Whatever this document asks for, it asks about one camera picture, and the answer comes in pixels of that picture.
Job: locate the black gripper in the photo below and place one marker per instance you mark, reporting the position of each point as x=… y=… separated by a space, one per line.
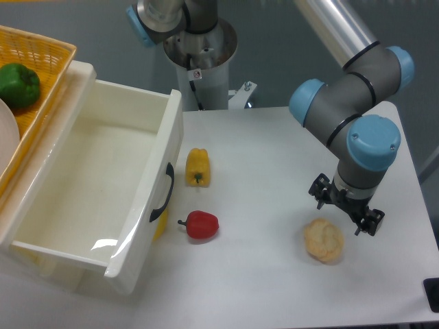
x=353 y=201

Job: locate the round beige bread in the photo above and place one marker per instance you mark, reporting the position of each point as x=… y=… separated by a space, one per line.
x=323 y=240

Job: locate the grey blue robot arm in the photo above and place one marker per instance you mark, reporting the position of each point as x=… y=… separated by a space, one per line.
x=337 y=114

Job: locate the black object at table edge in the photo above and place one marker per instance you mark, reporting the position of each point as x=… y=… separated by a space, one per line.
x=431 y=287

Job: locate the red bell pepper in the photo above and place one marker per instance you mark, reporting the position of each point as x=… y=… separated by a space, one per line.
x=200 y=225

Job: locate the yellow bell pepper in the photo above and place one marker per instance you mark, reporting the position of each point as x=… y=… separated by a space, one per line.
x=198 y=169

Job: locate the yellow object under drawer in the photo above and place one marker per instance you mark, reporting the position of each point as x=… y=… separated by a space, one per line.
x=161 y=225

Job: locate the white plastic drawer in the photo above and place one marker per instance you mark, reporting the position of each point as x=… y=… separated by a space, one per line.
x=93 y=209

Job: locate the yellow woven basket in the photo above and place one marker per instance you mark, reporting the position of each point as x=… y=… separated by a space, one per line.
x=38 y=65

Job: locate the beige plate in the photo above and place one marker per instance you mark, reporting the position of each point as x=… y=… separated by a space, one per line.
x=9 y=138

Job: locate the green bell pepper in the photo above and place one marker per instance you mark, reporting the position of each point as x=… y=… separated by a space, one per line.
x=20 y=86

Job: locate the white mounting bracket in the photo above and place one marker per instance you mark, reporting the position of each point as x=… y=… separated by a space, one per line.
x=242 y=98

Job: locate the black drawer handle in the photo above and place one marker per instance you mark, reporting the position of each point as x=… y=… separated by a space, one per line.
x=166 y=196

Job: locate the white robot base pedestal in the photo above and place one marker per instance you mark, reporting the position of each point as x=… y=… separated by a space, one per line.
x=202 y=66

